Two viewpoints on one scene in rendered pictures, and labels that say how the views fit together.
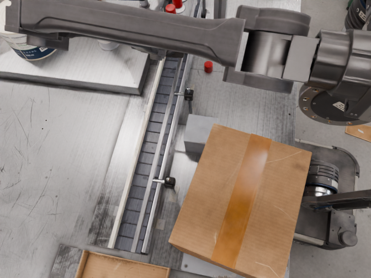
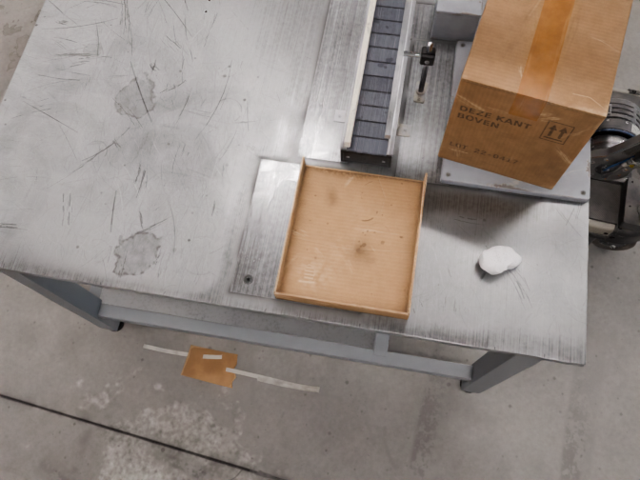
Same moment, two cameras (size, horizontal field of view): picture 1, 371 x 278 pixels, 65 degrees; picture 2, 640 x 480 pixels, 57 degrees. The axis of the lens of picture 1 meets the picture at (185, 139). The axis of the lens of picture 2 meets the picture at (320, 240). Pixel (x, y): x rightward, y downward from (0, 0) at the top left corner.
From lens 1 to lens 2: 0.64 m
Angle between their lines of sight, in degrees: 4
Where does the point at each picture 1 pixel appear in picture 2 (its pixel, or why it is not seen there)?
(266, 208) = (582, 40)
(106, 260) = (331, 174)
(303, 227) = not seen: hidden behind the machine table
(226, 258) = (536, 90)
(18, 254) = (201, 171)
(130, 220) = (366, 117)
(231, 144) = not seen: outside the picture
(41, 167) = (214, 63)
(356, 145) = not seen: outside the picture
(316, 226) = (604, 206)
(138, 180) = (371, 69)
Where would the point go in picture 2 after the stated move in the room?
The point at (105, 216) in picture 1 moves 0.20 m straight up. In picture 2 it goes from (322, 123) to (317, 65)
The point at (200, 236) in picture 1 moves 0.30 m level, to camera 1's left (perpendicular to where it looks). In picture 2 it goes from (501, 70) to (324, 100)
